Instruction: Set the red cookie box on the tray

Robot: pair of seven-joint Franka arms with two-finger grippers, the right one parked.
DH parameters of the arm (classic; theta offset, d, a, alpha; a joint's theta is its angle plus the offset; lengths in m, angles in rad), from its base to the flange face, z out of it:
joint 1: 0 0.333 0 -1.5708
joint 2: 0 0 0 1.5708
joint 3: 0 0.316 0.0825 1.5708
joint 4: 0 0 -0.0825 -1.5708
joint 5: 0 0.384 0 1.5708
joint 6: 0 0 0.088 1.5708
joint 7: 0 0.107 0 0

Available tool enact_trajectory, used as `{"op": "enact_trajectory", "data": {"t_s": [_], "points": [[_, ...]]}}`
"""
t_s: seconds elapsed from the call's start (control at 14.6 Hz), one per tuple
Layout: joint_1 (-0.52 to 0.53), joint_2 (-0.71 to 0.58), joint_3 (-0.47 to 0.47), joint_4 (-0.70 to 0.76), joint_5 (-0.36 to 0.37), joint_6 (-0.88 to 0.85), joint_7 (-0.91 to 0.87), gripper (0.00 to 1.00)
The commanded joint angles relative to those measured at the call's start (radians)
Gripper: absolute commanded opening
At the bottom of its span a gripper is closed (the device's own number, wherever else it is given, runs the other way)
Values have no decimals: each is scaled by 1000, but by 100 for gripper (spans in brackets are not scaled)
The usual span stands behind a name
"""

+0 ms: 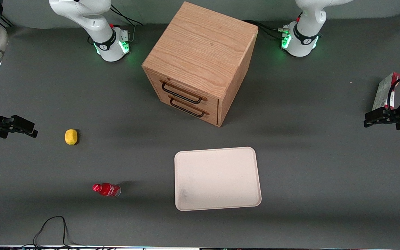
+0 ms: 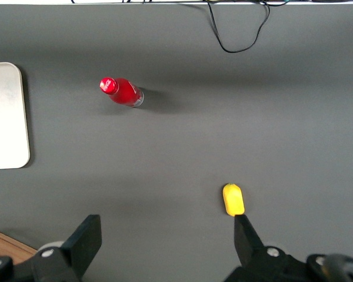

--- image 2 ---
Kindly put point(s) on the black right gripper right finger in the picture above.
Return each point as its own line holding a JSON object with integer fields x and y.
{"x": 247, "y": 241}

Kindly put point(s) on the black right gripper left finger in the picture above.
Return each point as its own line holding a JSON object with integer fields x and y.
{"x": 83, "y": 238}

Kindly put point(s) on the white rectangular tray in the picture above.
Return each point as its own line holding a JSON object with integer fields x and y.
{"x": 4, "y": 117}

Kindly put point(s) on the small yellow plastic block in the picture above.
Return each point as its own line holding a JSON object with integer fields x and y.
{"x": 233, "y": 199}

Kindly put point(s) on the red cola bottle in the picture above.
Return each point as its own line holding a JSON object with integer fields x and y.
{"x": 123, "y": 91}

